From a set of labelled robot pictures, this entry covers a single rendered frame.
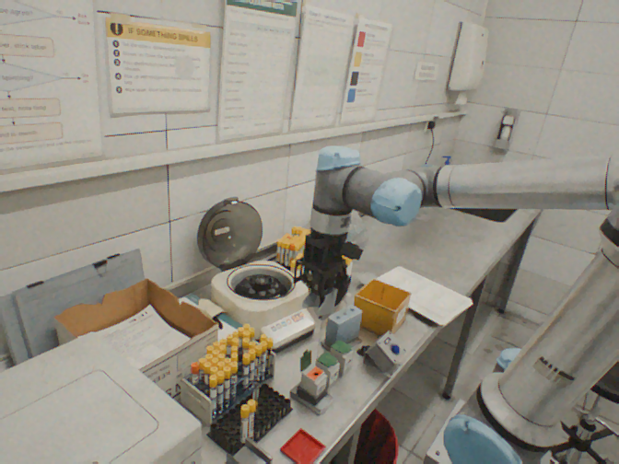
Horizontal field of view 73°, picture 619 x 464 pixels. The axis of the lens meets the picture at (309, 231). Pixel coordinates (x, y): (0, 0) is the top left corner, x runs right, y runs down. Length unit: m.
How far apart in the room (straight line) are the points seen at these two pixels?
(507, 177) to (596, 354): 0.28
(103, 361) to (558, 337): 0.62
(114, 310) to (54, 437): 0.60
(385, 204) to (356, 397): 0.57
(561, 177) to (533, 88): 2.42
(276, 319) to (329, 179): 0.56
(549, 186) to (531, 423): 0.32
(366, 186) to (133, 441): 0.48
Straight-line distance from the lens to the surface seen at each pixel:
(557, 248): 3.23
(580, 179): 0.69
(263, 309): 1.13
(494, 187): 0.72
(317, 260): 0.80
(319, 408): 1.03
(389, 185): 0.67
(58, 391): 0.69
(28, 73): 1.01
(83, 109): 1.07
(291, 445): 0.98
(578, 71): 3.07
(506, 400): 0.67
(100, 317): 1.18
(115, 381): 0.68
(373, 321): 1.28
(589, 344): 0.60
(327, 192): 0.73
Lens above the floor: 1.63
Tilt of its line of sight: 24 degrees down
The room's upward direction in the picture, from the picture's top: 6 degrees clockwise
